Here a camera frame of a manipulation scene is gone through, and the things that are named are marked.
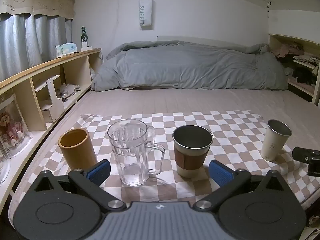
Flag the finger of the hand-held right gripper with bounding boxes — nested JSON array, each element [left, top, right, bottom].
[[292, 147, 320, 163], [308, 156, 320, 177]]

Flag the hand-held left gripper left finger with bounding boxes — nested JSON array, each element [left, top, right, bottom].
[[34, 159, 127, 213]]

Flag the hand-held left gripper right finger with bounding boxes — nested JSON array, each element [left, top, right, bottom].
[[194, 159, 288, 213]]

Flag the brown bamboo cup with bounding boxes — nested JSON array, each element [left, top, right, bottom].
[[58, 128, 98, 172]]

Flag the white metal cup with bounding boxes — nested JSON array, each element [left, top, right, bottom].
[[261, 119, 292, 162]]

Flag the metal cup with leather sleeve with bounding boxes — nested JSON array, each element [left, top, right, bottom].
[[172, 125, 214, 178]]

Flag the clear plastic mug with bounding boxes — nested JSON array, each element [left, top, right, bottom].
[[111, 140, 166, 187], [107, 119, 156, 155]]

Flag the brown checkered cloth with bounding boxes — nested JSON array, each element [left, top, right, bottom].
[[47, 110, 320, 205]]

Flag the dark folded clothes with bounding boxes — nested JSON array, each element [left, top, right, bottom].
[[292, 67, 318, 86]]

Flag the small wooden rack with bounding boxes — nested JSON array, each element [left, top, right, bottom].
[[34, 76, 66, 124]]

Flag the clear display case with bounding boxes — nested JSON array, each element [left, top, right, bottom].
[[0, 93, 33, 159]]

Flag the crumpled light cloth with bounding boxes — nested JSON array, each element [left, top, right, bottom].
[[56, 82, 82, 102]]

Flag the beige folded clothes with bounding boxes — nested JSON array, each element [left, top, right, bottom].
[[292, 54, 320, 68]]

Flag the brown plush doll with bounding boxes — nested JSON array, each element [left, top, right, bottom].
[[0, 112, 25, 148]]

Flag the pink folded clothes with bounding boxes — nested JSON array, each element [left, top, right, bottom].
[[272, 42, 306, 58]]

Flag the wooden bedside shelf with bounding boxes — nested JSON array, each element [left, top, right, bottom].
[[0, 47, 103, 193]]

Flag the grey duvet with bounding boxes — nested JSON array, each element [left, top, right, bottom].
[[90, 40, 289, 92]]

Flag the small white holder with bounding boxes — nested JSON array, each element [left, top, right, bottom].
[[80, 41, 94, 52]]

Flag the tissue pack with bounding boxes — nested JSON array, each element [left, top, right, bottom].
[[55, 42, 78, 58]]

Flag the white open wardrobe shelf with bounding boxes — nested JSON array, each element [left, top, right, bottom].
[[267, 9, 320, 106]]

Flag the green glass bottle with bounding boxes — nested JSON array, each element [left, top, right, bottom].
[[80, 26, 89, 48]]

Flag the grey curtain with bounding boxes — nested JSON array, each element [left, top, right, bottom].
[[0, 14, 73, 81]]

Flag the white hanging bag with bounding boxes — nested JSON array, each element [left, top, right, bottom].
[[138, 0, 153, 30]]

